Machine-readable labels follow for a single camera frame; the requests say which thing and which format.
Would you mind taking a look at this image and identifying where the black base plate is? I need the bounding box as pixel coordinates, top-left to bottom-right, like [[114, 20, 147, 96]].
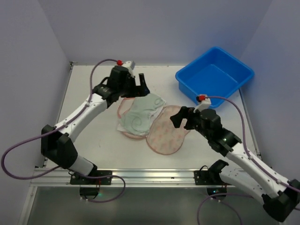
[[194, 159, 229, 186], [68, 170, 113, 185]]

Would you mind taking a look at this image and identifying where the aluminium mounting rail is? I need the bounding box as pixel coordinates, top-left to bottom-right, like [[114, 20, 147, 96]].
[[30, 167, 235, 188]]

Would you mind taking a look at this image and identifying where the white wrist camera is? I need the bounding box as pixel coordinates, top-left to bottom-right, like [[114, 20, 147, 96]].
[[122, 61, 135, 77], [194, 95, 211, 112]]

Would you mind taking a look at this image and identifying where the white pale green bra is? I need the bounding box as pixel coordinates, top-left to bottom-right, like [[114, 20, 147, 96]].
[[117, 93, 166, 136]]

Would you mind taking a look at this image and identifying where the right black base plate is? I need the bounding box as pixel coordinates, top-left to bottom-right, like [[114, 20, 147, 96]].
[[194, 159, 229, 186]]

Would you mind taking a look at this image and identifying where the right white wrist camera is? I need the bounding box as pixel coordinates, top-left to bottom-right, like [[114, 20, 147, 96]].
[[194, 95, 211, 112]]

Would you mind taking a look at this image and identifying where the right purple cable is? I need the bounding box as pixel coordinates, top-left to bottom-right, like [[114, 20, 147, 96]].
[[196, 94, 300, 193]]

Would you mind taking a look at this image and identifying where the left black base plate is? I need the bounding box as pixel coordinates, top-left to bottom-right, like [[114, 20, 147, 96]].
[[68, 170, 113, 185]]

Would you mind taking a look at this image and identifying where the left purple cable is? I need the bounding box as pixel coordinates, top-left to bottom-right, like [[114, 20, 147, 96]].
[[0, 59, 123, 180]]

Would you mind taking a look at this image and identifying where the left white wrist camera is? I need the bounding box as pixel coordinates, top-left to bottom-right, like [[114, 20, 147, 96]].
[[122, 61, 135, 77]]

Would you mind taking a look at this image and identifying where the blue plastic bin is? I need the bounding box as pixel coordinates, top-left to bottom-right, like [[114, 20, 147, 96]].
[[175, 46, 255, 105]]

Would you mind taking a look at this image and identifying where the floral peach laundry bag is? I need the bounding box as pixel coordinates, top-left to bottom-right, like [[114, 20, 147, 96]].
[[117, 98, 188, 155]]

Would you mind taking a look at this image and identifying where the purple cable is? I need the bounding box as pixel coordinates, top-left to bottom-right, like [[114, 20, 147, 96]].
[[0, 59, 123, 180], [196, 94, 300, 193]]

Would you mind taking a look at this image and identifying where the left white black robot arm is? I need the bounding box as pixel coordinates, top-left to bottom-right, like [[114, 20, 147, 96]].
[[41, 66, 150, 176]]

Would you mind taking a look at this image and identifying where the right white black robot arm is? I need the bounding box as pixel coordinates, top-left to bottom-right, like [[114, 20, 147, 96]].
[[170, 106, 300, 222]]

